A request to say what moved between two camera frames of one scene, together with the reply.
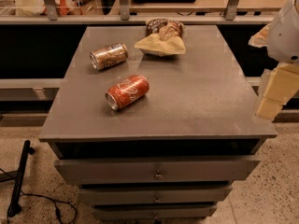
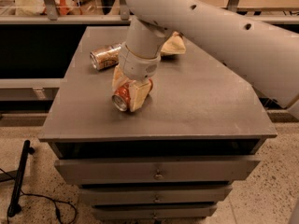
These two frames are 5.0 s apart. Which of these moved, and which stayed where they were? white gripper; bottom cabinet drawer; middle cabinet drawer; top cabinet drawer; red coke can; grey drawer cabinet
Moved: red coke can; white gripper
Stayed: bottom cabinet drawer; top cabinet drawer; grey drawer cabinet; middle cabinet drawer
